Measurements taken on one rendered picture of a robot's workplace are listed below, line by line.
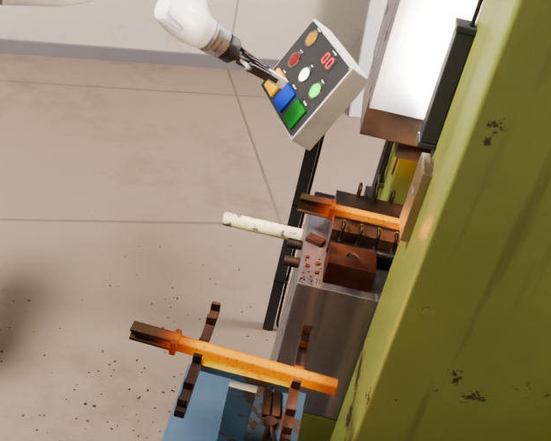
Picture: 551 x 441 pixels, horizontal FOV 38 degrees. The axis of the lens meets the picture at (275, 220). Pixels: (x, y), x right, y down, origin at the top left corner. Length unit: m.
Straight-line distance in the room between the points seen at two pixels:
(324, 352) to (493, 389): 0.50
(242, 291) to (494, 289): 1.81
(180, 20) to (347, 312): 0.86
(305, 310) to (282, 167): 2.14
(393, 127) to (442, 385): 0.58
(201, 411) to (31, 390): 1.03
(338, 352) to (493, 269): 0.64
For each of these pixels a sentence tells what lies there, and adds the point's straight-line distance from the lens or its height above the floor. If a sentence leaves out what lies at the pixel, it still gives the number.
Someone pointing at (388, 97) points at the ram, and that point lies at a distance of 1.77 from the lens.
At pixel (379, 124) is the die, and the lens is 1.86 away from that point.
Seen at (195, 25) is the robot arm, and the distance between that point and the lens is 2.16.
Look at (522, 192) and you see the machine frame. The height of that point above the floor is 1.45.
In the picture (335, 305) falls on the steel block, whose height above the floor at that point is 0.87.
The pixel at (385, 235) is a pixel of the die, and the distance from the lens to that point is 2.05.
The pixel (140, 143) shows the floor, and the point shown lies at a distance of 4.09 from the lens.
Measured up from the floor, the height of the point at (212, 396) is 0.68.
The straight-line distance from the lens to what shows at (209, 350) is 1.69.
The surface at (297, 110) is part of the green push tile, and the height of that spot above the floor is 1.02.
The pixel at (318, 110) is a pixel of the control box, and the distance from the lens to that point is 2.38.
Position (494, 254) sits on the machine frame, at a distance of 1.55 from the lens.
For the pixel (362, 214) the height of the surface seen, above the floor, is 1.01.
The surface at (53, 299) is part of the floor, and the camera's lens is 3.16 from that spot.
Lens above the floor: 2.16
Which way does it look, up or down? 36 degrees down
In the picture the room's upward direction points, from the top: 13 degrees clockwise
